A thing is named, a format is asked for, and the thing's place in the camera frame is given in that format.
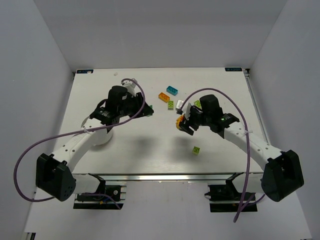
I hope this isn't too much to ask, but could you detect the orange yellow lego piece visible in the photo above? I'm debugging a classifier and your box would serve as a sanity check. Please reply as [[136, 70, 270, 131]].
[[175, 114, 185, 130]]

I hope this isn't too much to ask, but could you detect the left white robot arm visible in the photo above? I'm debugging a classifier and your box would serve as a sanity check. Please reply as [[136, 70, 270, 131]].
[[35, 84, 154, 202]]

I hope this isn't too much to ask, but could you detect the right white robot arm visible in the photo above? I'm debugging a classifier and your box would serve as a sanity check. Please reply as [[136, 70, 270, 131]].
[[176, 94, 304, 202]]

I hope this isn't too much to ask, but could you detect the lime lego brick upper right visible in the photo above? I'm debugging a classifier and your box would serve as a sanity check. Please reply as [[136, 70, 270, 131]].
[[194, 100, 202, 109]]

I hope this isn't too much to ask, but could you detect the orange long lego brick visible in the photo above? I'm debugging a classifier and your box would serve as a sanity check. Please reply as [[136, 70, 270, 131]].
[[158, 92, 171, 103]]

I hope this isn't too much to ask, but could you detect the lime long lego brick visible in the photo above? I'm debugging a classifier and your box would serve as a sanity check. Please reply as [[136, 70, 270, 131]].
[[167, 100, 175, 111]]

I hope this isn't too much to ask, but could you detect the lime lego brick lower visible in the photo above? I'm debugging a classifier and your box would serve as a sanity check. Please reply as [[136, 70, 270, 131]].
[[192, 146, 200, 155]]

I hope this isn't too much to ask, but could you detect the white divided round container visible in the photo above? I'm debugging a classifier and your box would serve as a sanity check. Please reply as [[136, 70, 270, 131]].
[[81, 117, 113, 146]]

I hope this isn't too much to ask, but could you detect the blue long lego brick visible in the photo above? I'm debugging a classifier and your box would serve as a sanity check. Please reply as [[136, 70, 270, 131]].
[[166, 85, 179, 96]]

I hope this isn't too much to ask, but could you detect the left blue corner label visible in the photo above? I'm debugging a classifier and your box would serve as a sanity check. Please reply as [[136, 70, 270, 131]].
[[76, 69, 94, 74]]

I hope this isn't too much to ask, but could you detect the blue corner label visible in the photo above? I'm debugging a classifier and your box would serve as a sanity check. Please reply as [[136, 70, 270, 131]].
[[76, 69, 94, 74], [224, 67, 243, 72]]

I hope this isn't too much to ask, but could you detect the right blue corner label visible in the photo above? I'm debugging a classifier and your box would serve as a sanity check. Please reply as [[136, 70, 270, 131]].
[[224, 67, 243, 72]]

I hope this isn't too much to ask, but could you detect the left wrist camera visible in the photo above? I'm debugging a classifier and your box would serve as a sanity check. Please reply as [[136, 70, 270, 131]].
[[121, 78, 137, 96]]

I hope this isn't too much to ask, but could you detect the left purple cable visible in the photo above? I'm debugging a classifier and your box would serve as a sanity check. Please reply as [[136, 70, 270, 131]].
[[13, 78, 146, 210]]

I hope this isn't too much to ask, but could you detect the aluminium front rail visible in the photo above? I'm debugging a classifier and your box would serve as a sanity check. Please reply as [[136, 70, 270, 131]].
[[44, 173, 285, 183]]

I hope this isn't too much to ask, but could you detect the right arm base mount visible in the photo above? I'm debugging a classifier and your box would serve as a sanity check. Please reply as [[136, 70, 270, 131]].
[[204, 184, 242, 213]]

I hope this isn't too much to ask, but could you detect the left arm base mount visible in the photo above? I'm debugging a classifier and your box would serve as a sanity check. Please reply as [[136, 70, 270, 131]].
[[73, 184, 127, 210]]

